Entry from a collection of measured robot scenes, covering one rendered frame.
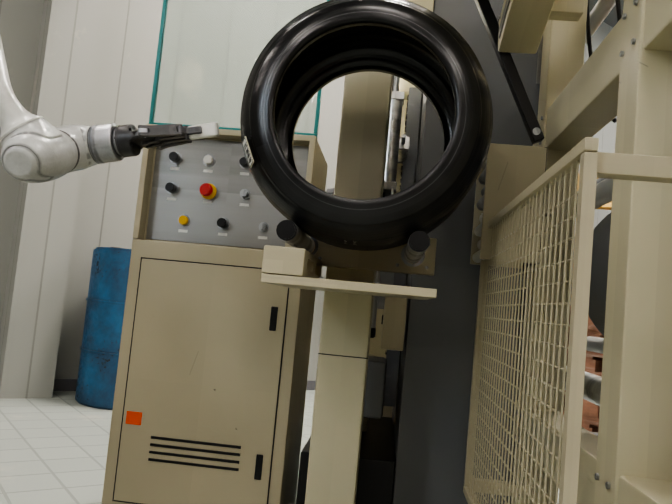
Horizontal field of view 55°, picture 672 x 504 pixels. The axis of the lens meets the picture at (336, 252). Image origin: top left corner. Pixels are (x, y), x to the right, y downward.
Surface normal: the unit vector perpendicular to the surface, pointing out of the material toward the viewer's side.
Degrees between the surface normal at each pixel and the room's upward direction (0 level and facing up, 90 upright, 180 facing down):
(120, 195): 90
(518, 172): 90
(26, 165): 118
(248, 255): 90
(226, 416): 90
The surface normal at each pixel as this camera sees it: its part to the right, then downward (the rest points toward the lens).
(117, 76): 0.58, -0.01
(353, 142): -0.08, -0.09
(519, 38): -0.11, 0.92
